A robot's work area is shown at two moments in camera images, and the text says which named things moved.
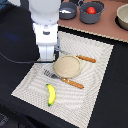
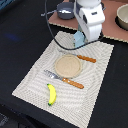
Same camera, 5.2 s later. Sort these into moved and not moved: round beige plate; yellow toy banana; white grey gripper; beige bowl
Moved: white grey gripper
Not moved: yellow toy banana; round beige plate; beige bowl
